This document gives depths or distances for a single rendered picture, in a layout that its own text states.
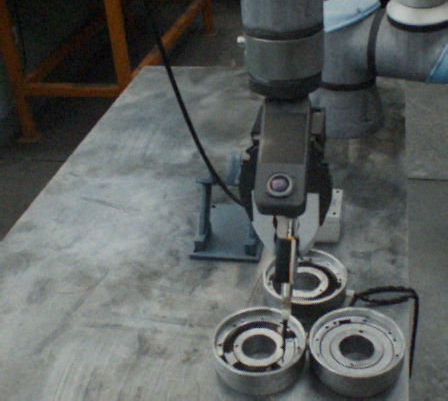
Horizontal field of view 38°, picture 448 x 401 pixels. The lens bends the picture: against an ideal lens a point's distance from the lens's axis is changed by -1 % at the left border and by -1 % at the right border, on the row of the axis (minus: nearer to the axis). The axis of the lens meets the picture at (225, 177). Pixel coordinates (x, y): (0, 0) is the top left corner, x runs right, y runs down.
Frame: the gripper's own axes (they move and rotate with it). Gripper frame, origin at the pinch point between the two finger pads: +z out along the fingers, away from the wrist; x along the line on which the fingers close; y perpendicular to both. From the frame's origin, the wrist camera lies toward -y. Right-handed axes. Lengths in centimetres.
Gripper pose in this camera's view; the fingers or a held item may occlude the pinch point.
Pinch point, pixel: (287, 250)
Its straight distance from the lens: 72.5
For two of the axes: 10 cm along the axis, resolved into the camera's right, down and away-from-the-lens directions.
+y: 2.1, -5.3, 8.2
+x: -9.8, -0.5, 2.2
